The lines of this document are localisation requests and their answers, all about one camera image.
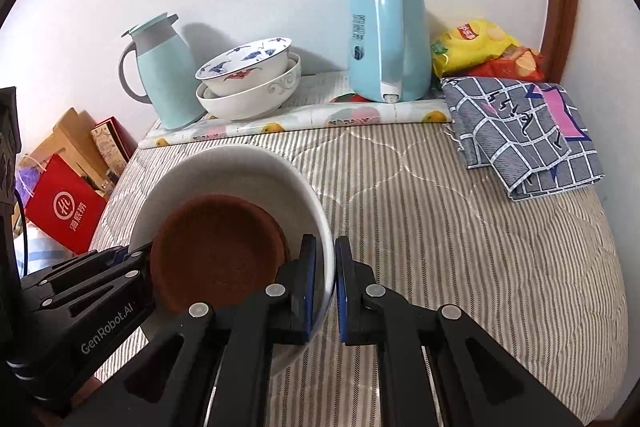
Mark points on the newspaper sheet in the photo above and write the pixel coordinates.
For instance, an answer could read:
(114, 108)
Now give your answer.
(320, 89)

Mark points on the red paper bag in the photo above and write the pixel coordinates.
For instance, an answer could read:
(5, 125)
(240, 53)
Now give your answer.
(65, 207)

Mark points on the light blue cloth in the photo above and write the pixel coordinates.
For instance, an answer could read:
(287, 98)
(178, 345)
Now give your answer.
(40, 252)

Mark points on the grey checked cloth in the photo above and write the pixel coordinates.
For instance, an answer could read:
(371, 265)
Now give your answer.
(510, 132)

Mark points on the red snack bag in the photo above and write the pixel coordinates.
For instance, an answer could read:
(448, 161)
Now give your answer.
(505, 69)

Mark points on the patterned gift box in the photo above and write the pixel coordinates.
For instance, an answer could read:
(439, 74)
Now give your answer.
(112, 142)

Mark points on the large grey scroll pattern bowl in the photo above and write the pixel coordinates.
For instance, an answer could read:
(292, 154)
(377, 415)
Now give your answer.
(250, 104)

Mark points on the blue flower pattern bowl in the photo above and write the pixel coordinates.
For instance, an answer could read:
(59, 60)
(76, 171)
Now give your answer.
(260, 74)

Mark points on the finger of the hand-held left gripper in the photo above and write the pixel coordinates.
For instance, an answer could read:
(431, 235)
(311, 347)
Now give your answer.
(110, 279)
(75, 269)

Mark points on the yellow chip bag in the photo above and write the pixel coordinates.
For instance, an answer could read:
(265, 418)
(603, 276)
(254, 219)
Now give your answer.
(470, 52)

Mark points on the plain white bowl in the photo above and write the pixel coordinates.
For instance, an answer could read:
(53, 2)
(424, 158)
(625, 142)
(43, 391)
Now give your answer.
(225, 172)

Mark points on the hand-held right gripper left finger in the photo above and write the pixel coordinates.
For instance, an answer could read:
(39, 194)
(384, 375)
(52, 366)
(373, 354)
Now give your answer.
(307, 287)

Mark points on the striped quilted mattress pad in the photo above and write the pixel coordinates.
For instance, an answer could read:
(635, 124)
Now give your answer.
(425, 217)

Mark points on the light blue thermos jug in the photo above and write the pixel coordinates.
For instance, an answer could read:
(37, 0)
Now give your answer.
(165, 77)

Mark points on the small brown bowl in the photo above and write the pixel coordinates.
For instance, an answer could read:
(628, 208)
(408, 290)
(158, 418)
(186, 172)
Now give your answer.
(210, 252)

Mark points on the brown cardboard box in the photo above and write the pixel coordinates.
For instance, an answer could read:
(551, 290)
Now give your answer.
(70, 132)

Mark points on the fruit print plastic cover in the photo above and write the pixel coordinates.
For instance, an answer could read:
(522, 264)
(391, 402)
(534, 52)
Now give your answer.
(300, 119)

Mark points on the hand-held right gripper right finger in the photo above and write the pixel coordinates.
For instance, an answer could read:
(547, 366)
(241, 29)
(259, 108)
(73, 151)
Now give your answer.
(342, 292)

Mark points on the light blue electric kettle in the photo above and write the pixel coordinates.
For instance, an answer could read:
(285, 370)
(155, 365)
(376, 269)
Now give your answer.
(390, 47)

